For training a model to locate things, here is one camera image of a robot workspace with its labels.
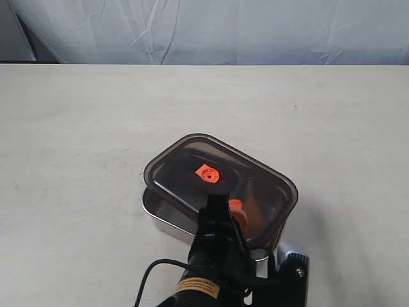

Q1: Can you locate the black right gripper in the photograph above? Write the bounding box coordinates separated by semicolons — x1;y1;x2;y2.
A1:
187;193;259;288

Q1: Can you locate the smoked transparent lid orange seal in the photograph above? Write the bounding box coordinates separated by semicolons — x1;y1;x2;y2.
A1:
144;133;298;249

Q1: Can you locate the yellow toy cheese wedge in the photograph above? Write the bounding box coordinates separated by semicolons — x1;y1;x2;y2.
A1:
243;189;265;237

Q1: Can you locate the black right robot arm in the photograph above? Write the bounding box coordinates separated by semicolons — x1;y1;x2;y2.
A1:
159;194;256;306

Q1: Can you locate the stainless steel two-compartment lunch box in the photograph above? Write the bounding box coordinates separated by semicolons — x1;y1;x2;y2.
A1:
141;188;282;262

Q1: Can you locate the white wrinkled backdrop cloth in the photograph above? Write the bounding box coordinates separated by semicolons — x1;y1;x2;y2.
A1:
5;1;408;65

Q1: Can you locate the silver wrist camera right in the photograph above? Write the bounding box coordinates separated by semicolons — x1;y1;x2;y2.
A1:
255;240;311;307

